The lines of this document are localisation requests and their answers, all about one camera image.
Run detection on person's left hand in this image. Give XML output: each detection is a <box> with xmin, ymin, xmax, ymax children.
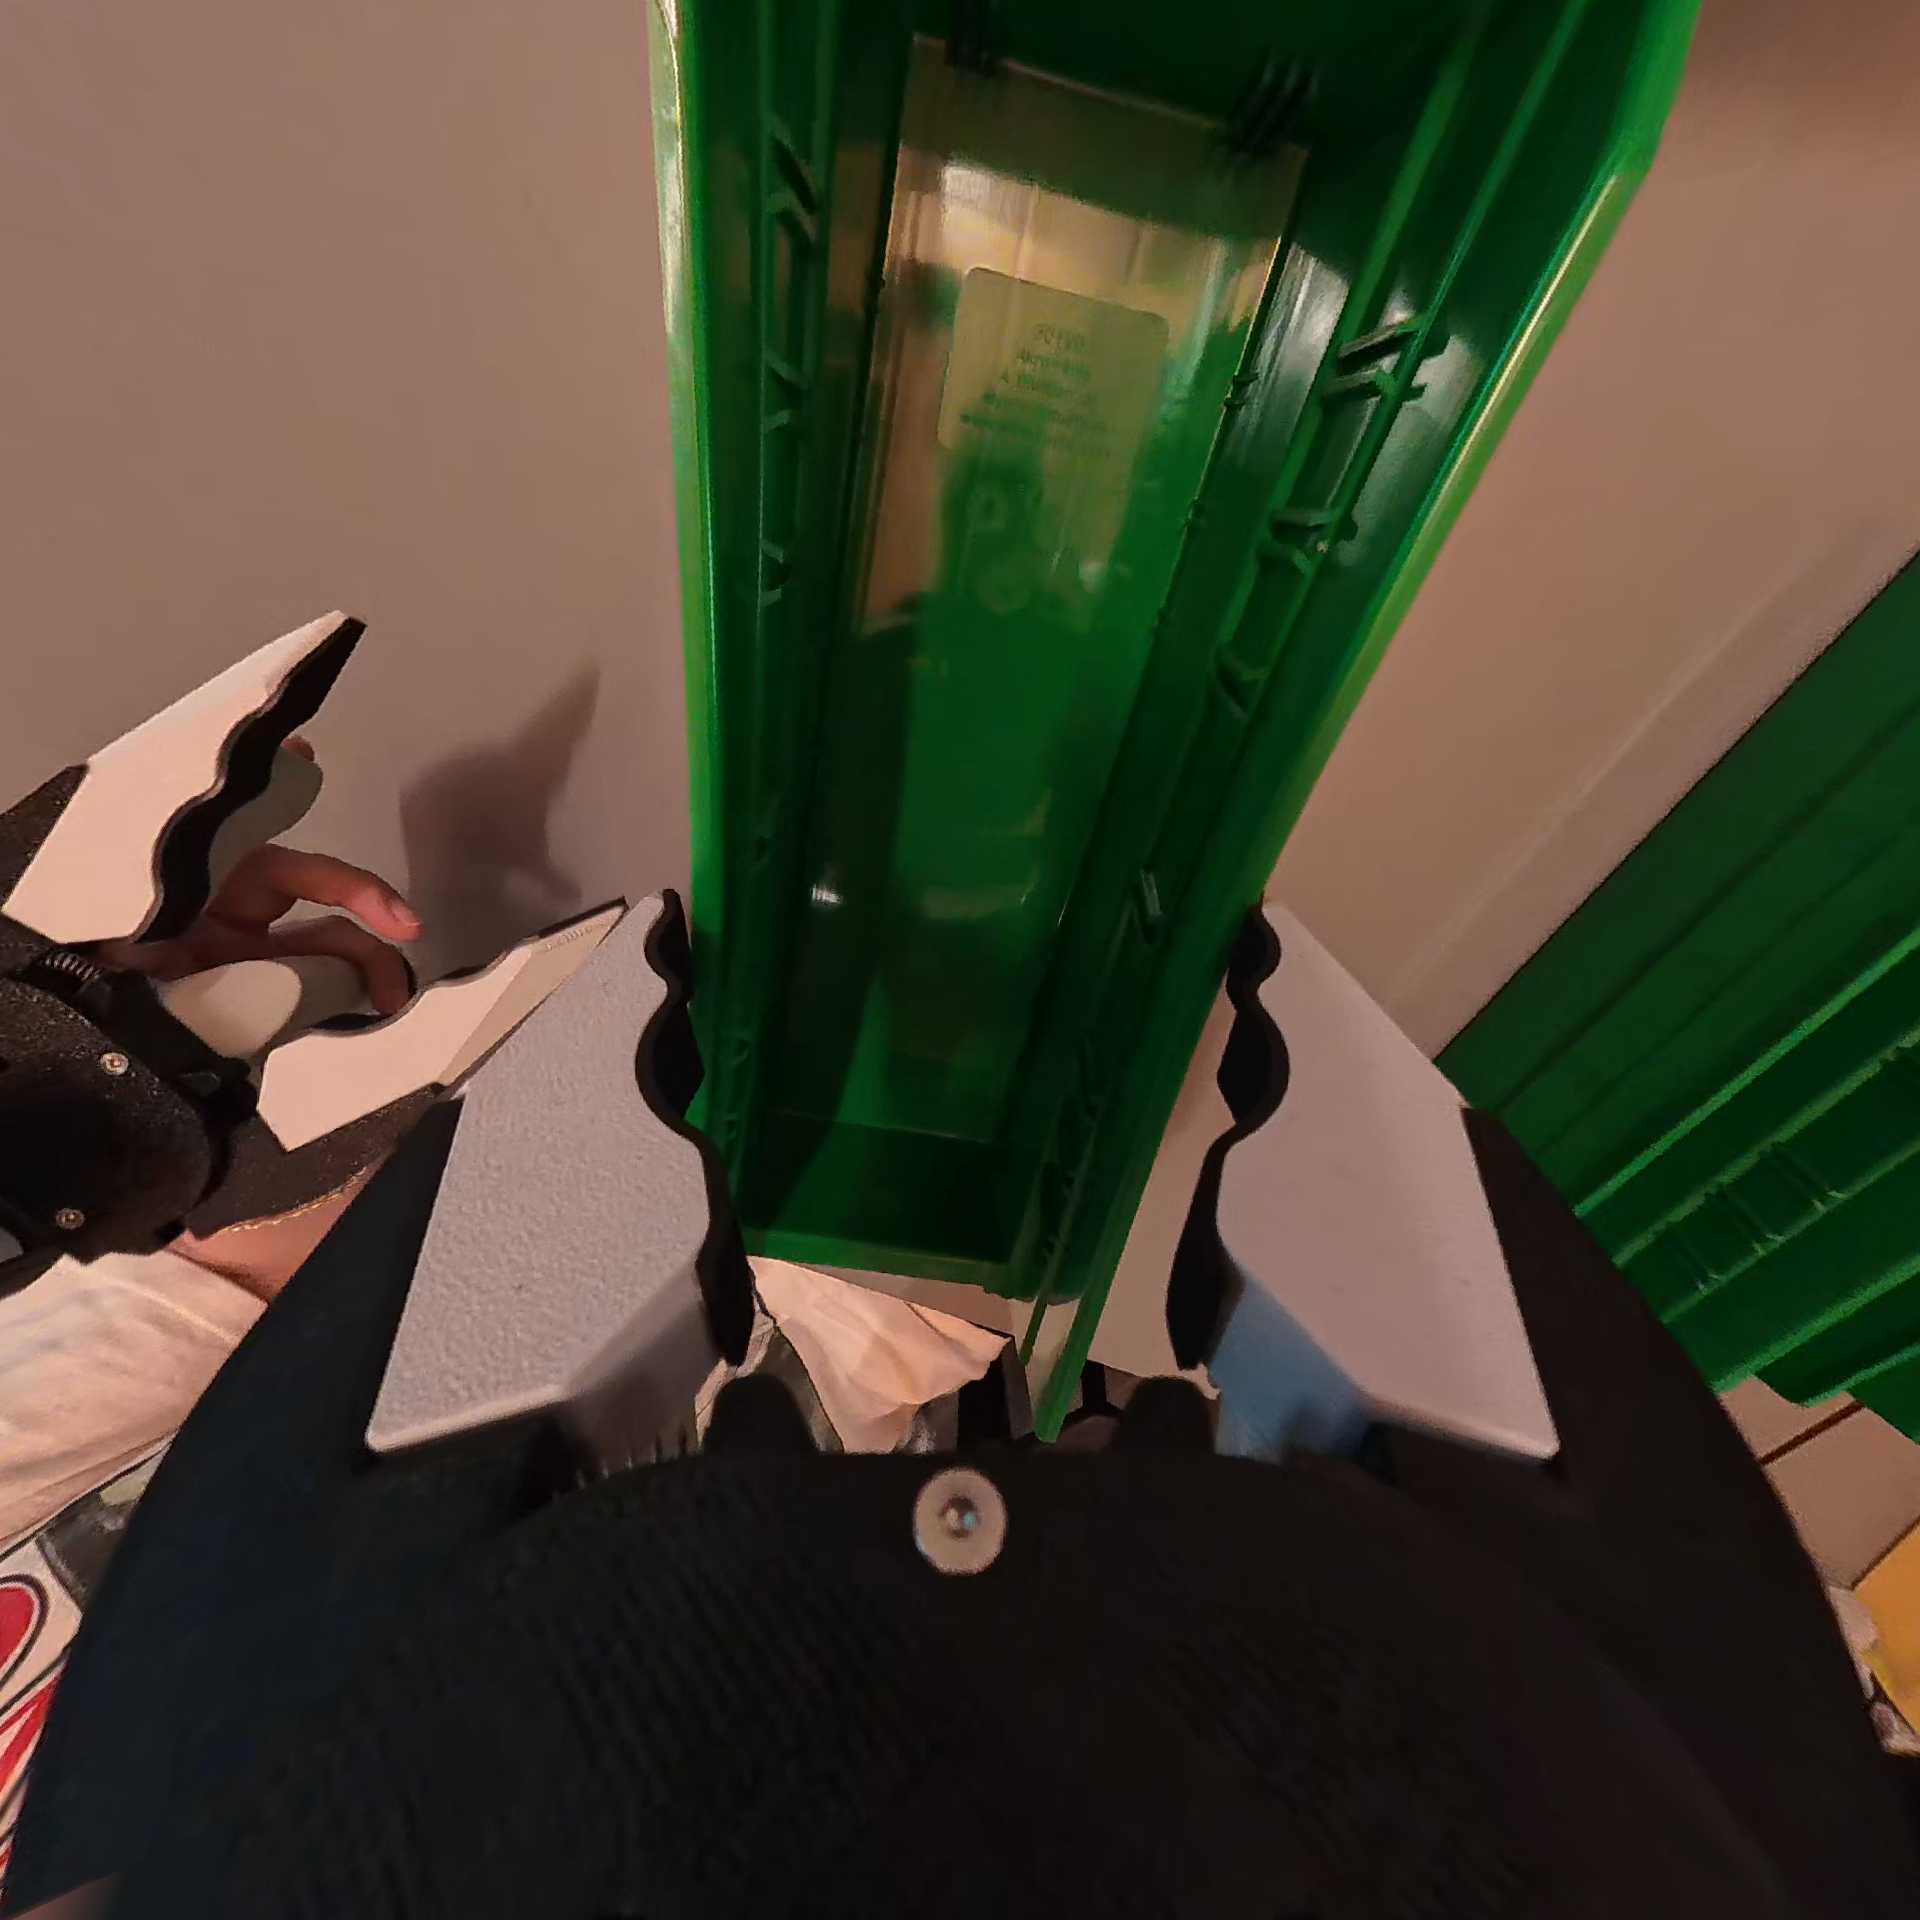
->
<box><xmin>93</xmin><ymin>845</ymin><xmax>428</xmax><ymax>1018</ymax></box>

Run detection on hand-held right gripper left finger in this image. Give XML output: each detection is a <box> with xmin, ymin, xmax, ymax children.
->
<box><xmin>364</xmin><ymin>894</ymin><xmax>757</xmax><ymax>1462</ymax></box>

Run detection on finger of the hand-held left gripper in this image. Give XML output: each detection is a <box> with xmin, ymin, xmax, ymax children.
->
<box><xmin>257</xmin><ymin>904</ymin><xmax>635</xmax><ymax>1152</ymax></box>
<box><xmin>0</xmin><ymin>611</ymin><xmax>364</xmax><ymax>950</ymax></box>

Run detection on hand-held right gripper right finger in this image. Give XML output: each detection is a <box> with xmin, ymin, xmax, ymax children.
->
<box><xmin>1164</xmin><ymin>904</ymin><xmax>1564</xmax><ymax>1462</ymax></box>

